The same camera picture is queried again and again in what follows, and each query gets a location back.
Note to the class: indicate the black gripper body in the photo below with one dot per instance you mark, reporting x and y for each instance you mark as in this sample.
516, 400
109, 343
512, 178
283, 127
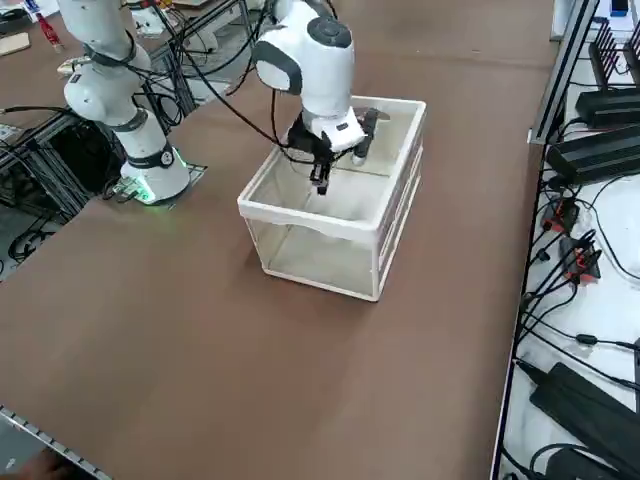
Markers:
312, 147

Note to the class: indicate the white folding storage box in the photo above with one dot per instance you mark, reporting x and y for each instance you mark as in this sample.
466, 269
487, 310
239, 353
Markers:
395, 210

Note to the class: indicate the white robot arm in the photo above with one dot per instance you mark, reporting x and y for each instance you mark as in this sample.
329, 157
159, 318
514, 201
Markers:
320, 75

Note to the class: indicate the blue box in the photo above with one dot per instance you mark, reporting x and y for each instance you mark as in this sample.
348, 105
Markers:
620, 6

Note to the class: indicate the red and black connector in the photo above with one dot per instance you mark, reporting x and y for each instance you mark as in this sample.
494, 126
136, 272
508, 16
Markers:
582, 262
560, 215

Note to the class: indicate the small packet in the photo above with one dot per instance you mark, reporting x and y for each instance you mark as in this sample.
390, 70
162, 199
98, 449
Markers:
72, 66

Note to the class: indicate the ribbed black power adapter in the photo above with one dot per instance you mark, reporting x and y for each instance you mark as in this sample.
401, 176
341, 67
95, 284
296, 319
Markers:
595, 155

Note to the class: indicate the red tool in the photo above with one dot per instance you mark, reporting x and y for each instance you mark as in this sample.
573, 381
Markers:
49, 31

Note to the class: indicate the flat black power adapter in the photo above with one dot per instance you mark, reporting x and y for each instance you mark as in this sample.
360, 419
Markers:
607, 107

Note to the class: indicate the black antenna device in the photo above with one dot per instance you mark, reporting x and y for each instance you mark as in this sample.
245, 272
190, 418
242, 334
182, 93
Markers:
600, 60

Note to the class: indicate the beige block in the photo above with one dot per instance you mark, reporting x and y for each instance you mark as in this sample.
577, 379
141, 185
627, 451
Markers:
14, 44

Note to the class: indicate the black power brick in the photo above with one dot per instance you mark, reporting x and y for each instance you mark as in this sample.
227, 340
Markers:
585, 465
580, 405

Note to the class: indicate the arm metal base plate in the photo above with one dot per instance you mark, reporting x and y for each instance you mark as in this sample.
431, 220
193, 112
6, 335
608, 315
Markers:
197, 170

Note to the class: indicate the black metal frame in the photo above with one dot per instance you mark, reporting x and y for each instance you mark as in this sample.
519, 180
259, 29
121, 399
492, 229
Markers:
75, 155

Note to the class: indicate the aluminium profile post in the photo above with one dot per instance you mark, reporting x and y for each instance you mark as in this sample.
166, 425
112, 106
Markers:
562, 70

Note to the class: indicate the aluminium rail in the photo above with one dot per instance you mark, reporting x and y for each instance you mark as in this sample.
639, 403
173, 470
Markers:
60, 446

